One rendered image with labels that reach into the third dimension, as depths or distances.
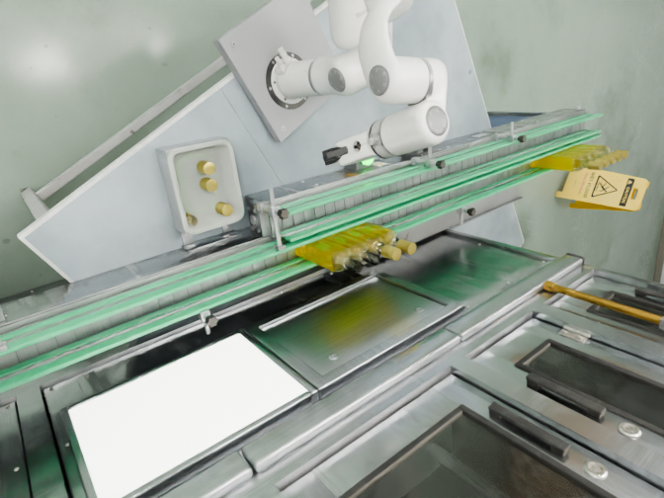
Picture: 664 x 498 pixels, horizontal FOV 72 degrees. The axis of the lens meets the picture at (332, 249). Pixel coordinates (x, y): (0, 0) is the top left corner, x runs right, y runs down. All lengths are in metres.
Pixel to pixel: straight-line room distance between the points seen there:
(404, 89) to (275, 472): 0.67
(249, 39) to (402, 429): 1.03
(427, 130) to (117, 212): 0.81
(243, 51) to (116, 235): 0.58
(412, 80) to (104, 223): 0.84
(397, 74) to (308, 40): 0.74
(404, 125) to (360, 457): 0.59
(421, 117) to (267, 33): 0.71
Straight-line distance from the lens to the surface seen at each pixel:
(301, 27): 1.47
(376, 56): 0.79
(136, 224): 1.30
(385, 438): 0.94
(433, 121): 0.80
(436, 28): 1.89
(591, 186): 4.43
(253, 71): 1.36
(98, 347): 1.15
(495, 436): 0.96
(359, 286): 1.36
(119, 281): 1.22
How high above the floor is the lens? 1.98
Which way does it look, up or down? 49 degrees down
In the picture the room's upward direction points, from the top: 111 degrees clockwise
